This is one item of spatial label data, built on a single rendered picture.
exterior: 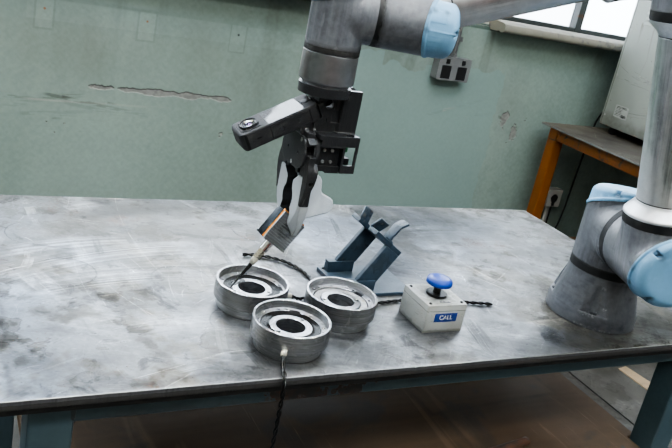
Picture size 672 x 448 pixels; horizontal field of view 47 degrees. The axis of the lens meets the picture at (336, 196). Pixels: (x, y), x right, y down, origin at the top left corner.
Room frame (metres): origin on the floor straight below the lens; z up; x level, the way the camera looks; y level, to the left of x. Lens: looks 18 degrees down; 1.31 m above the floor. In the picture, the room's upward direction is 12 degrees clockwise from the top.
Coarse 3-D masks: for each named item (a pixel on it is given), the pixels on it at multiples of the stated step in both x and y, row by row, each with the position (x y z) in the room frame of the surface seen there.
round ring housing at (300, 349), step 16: (272, 304) 0.96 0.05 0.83; (288, 304) 0.97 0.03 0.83; (304, 304) 0.97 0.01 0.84; (256, 320) 0.89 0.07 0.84; (272, 320) 0.92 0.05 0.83; (288, 320) 0.94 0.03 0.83; (304, 320) 0.94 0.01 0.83; (320, 320) 0.95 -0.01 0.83; (256, 336) 0.88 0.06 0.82; (272, 336) 0.87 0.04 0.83; (288, 336) 0.87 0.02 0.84; (320, 336) 0.89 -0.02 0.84; (272, 352) 0.88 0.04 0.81; (288, 352) 0.87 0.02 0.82; (304, 352) 0.87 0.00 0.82; (320, 352) 0.91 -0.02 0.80
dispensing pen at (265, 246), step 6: (276, 210) 1.02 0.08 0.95; (282, 210) 1.01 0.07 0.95; (270, 216) 1.02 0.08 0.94; (276, 216) 1.01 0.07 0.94; (264, 222) 1.02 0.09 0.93; (270, 222) 1.01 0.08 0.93; (264, 228) 1.01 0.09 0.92; (264, 246) 1.00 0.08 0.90; (270, 246) 1.01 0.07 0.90; (258, 252) 1.00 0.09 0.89; (264, 252) 1.00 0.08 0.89; (252, 258) 1.00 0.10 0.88; (258, 258) 1.00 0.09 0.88; (252, 264) 1.00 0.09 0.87; (246, 270) 0.99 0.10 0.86; (240, 276) 0.99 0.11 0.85; (234, 282) 0.99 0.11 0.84
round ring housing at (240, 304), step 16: (224, 272) 1.03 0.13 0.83; (240, 272) 1.05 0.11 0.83; (256, 272) 1.06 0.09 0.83; (272, 272) 1.05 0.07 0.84; (224, 288) 0.97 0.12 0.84; (240, 288) 1.02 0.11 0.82; (256, 288) 1.03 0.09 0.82; (288, 288) 1.00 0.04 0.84; (224, 304) 0.96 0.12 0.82; (240, 304) 0.95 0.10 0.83; (256, 304) 0.96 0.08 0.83
